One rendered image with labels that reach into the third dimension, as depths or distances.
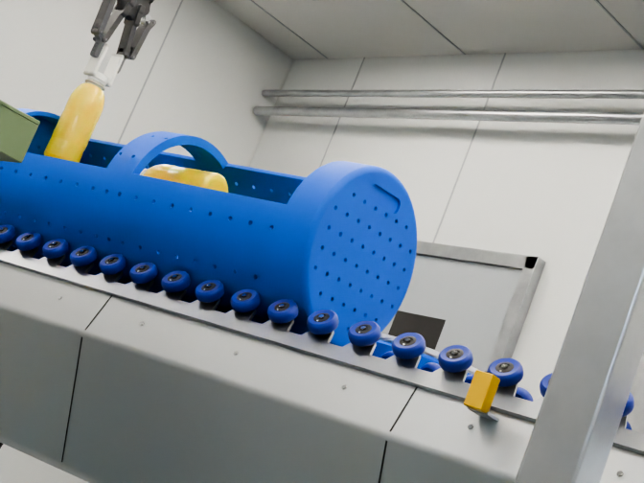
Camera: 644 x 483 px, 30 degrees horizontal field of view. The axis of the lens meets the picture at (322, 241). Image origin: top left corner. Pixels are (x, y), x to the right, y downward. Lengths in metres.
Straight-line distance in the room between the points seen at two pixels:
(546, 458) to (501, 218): 5.08
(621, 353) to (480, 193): 5.23
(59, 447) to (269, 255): 0.48
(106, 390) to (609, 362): 0.93
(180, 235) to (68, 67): 5.34
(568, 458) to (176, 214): 0.91
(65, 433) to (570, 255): 4.19
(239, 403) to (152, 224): 0.38
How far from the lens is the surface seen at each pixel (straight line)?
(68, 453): 1.97
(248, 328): 1.76
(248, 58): 7.92
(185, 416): 1.77
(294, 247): 1.74
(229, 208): 1.83
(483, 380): 1.47
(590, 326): 1.22
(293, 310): 1.73
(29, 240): 2.16
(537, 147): 6.34
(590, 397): 1.20
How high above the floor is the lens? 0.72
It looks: 12 degrees up
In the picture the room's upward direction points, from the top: 22 degrees clockwise
